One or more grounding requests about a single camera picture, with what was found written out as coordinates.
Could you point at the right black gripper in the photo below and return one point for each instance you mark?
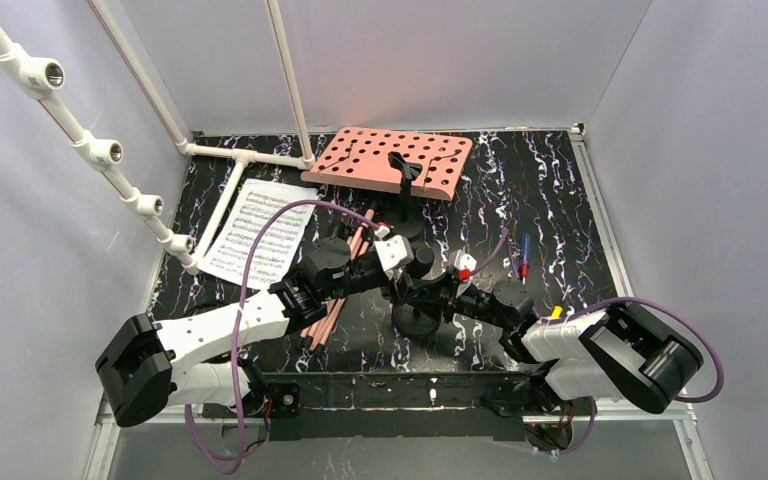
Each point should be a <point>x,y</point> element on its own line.
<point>446,288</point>

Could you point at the white PVC pipe frame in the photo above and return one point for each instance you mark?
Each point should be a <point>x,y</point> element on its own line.
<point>81,166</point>

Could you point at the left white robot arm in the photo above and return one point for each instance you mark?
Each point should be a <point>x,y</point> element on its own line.
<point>150,365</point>

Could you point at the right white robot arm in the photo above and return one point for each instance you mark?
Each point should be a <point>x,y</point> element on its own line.
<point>617,348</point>

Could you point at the blue red screwdriver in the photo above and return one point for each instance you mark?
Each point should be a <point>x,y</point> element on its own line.
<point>524,256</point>

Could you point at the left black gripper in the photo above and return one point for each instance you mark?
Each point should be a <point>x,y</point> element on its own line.
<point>368,273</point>

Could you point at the pink music stand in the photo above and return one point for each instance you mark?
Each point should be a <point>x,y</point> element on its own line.
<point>356,158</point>

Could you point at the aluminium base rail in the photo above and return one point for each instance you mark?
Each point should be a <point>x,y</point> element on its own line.
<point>460,426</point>

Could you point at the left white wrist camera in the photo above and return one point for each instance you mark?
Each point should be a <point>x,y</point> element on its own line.
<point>393,251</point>

